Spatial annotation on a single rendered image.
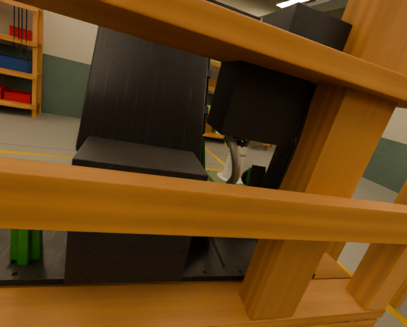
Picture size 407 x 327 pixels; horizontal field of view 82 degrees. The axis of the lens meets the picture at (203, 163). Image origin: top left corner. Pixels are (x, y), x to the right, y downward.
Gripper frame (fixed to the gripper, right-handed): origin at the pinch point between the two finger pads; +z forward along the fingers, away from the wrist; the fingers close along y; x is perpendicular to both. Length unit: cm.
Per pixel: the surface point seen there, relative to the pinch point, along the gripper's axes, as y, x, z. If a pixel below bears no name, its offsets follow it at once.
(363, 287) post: -12, 57, -32
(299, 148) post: 23.6, 17.2, -4.2
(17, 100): -347, -339, 246
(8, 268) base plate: -2, 24, 68
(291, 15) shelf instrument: 43.3, -0.9, 0.4
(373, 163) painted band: -478, -84, -604
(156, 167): 17.8, 12.5, 28.2
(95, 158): 20.3, 9.0, 40.6
